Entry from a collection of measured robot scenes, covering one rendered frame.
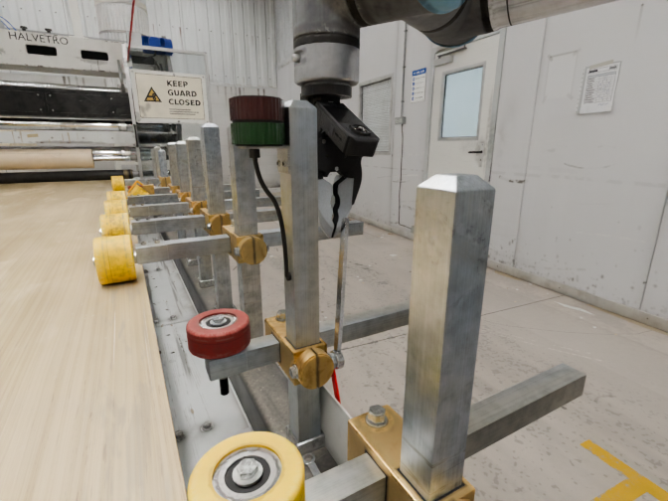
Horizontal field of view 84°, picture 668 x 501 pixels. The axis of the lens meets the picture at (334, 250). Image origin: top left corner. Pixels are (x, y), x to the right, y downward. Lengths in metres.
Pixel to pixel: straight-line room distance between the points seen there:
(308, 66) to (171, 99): 2.47
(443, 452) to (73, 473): 0.27
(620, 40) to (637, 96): 0.39
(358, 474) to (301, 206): 0.28
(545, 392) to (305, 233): 0.33
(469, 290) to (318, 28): 0.39
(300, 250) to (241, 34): 9.30
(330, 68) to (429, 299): 0.36
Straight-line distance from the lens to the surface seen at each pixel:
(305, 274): 0.47
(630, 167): 3.15
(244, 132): 0.42
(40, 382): 0.49
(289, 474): 0.30
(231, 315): 0.54
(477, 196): 0.25
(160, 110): 2.96
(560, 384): 0.54
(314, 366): 0.50
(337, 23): 0.54
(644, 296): 3.19
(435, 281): 0.25
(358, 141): 0.46
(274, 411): 0.69
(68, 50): 3.31
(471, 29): 0.63
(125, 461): 0.36
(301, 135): 0.45
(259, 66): 9.68
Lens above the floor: 1.13
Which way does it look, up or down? 16 degrees down
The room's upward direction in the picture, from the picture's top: straight up
